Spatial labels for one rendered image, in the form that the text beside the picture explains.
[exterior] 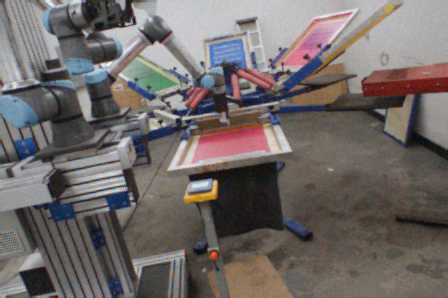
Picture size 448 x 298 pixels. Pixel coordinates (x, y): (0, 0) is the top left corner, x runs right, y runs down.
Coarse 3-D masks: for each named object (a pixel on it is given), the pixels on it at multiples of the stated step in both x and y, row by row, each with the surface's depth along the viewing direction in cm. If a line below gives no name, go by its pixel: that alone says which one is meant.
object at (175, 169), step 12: (276, 132) 179; (180, 144) 191; (288, 144) 158; (180, 156) 170; (240, 156) 154; (252, 156) 151; (264, 156) 150; (276, 156) 150; (288, 156) 149; (168, 168) 157; (180, 168) 154; (192, 168) 153; (204, 168) 153; (216, 168) 153; (228, 168) 152
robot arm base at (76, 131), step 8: (56, 120) 119; (64, 120) 119; (72, 120) 120; (80, 120) 123; (56, 128) 120; (64, 128) 119; (72, 128) 120; (80, 128) 122; (88, 128) 125; (56, 136) 121; (64, 136) 119; (72, 136) 120; (80, 136) 121; (88, 136) 124; (56, 144) 121; (64, 144) 120; (72, 144) 120
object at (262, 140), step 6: (258, 126) 210; (234, 132) 207; (240, 132) 204; (246, 132) 202; (252, 132) 200; (258, 132) 197; (264, 132) 195; (234, 138) 195; (258, 138) 186; (264, 138) 185; (258, 144) 176; (264, 144) 175; (264, 150) 167
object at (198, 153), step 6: (222, 132) 211; (228, 132) 209; (204, 138) 206; (210, 138) 204; (216, 138) 202; (222, 138) 199; (228, 138) 197; (198, 144) 196; (204, 144) 194; (198, 150) 186; (198, 156) 176; (222, 156) 169; (192, 162) 169
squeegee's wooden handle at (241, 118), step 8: (248, 112) 204; (256, 112) 203; (200, 120) 207; (208, 120) 206; (216, 120) 205; (232, 120) 205; (240, 120) 205; (248, 120) 205; (256, 120) 205; (208, 128) 207
